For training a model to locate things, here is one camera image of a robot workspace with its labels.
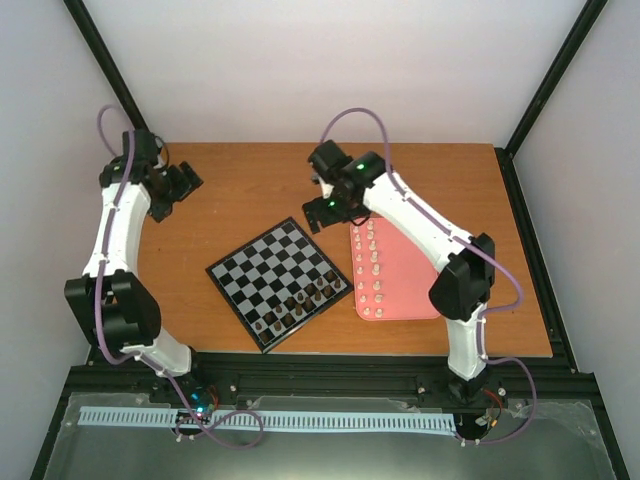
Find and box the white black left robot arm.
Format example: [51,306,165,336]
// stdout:
[64,130,208,403]

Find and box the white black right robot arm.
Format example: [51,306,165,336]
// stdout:
[303,140,495,405]

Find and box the black white chessboard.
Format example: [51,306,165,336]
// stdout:
[206,217,353,354]

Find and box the pink plastic tray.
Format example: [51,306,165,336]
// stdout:
[350,217,439,322]

